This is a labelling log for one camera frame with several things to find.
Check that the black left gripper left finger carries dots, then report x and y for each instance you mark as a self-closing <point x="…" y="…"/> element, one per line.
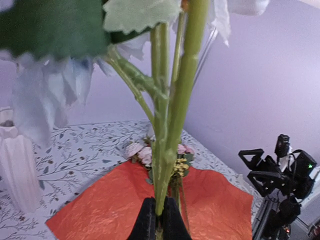
<point x="144" y="227"/>

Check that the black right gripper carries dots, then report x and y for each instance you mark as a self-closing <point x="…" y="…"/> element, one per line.
<point x="295" y="180"/>

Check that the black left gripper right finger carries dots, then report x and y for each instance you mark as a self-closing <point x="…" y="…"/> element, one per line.
<point x="172" y="222"/>

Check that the orange tissue paper sheet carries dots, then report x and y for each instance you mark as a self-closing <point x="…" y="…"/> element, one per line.
<point x="107" y="210"/>

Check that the yellow small flower sprig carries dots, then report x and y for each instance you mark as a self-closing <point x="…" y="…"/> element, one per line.
<point x="180" y="170"/>

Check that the white ribbed ceramic vase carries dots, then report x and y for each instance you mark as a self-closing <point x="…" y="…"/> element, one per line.
<point x="17" y="164"/>

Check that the blue hydrangea flower stem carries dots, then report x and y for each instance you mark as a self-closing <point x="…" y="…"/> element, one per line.
<point x="153" y="45"/>

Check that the floral patterned tablecloth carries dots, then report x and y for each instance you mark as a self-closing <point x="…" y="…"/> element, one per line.
<point x="78" y="157"/>

